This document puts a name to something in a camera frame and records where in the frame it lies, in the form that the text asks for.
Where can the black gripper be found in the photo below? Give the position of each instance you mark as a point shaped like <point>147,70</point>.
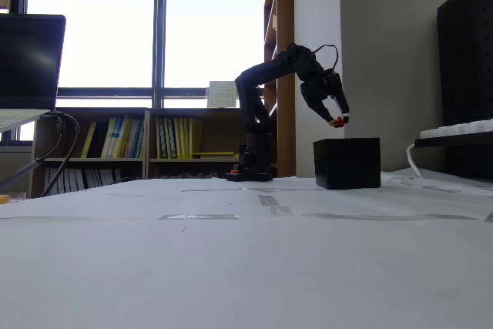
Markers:
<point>323,99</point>

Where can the small red object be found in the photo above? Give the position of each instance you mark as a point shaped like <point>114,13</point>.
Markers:
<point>340,122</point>

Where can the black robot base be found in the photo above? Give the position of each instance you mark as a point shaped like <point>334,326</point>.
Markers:
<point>254,159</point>

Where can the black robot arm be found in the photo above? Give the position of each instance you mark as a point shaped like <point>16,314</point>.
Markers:
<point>250,90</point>

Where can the black square bin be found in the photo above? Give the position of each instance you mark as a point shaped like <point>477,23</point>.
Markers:
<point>346,163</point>

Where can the tall wooden bookshelf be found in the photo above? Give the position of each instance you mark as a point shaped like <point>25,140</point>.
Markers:
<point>286,17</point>

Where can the white framed notice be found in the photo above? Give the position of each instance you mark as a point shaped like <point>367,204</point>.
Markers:
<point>222,94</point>

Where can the low wooden bookshelf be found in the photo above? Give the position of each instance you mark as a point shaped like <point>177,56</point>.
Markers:
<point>215,128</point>
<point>92,162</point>

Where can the yellow flat book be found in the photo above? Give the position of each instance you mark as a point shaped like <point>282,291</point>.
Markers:
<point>215,155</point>

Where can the white power strip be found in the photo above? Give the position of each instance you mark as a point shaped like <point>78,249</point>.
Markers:
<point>458,128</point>

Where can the black pegboard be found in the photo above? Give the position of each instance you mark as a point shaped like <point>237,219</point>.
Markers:
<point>466,55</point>

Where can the white paper table cover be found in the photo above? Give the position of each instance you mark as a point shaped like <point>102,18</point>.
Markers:
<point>231,259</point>

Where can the yellow leaning book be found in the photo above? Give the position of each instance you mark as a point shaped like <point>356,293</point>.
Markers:
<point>89,140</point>

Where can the laptop with black screen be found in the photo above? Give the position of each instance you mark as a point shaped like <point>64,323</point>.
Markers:
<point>29,59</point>

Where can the grey metal rod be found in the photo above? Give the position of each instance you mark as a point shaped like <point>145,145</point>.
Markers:
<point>19,175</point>

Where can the small orange object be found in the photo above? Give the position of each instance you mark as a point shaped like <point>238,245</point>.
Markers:
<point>3,199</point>

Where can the dark window frame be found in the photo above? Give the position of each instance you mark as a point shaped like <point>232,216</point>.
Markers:
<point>159,36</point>

